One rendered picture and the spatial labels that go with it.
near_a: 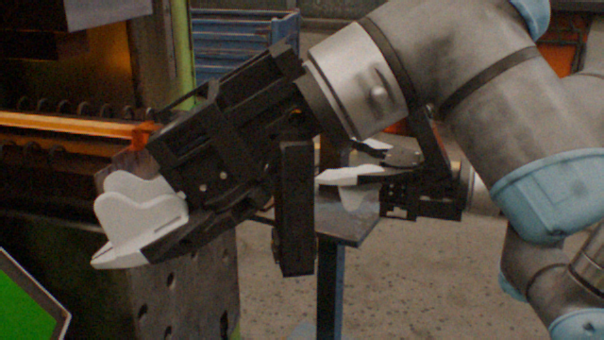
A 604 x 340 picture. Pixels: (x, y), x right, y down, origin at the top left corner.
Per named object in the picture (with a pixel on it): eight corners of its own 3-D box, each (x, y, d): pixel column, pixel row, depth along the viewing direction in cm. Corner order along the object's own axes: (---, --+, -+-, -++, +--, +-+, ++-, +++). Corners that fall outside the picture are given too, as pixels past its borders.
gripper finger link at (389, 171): (361, 190, 67) (421, 180, 69) (361, 178, 66) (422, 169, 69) (345, 176, 71) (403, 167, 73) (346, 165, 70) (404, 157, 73)
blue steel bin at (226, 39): (302, 83, 515) (303, 8, 486) (278, 105, 445) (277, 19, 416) (191, 76, 543) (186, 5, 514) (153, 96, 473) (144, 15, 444)
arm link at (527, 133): (682, 164, 34) (580, 33, 36) (616, 219, 27) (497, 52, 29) (579, 212, 40) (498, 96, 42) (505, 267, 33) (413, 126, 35)
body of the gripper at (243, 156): (148, 116, 39) (284, 30, 38) (211, 200, 43) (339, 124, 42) (133, 153, 32) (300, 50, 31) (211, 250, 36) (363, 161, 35)
